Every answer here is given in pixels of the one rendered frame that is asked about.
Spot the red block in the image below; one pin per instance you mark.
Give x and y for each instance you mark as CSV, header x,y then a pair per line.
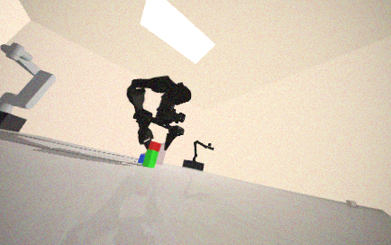
x,y
154,146

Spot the blue block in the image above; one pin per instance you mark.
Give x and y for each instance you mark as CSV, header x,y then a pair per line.
x,y
141,158

